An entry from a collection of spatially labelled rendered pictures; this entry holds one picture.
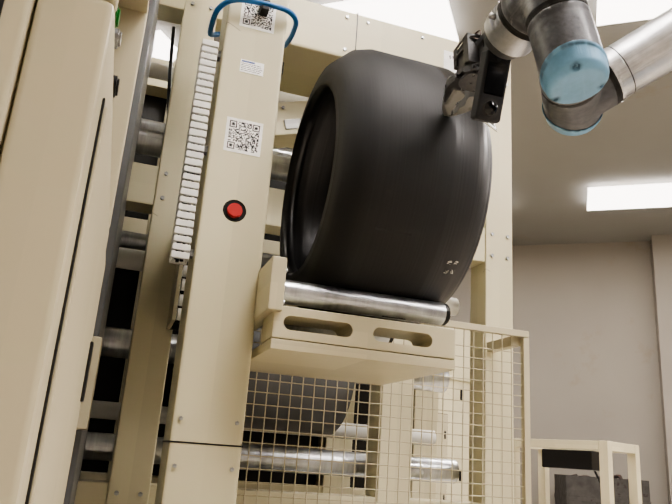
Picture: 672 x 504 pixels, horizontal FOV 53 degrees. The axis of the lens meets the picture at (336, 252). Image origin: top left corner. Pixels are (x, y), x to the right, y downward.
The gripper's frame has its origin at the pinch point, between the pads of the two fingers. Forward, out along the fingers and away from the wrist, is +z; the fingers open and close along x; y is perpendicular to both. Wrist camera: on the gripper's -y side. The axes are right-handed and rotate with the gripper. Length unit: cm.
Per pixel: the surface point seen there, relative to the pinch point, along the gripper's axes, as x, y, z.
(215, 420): 34, -55, 29
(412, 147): 6.9, -7.8, 1.8
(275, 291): 27.5, -34.4, 15.1
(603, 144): -355, 285, 346
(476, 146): -6.3, -4.6, 1.5
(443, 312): -7.0, -32.4, 18.5
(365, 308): 9.1, -33.6, 19.2
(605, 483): -191, -41, 202
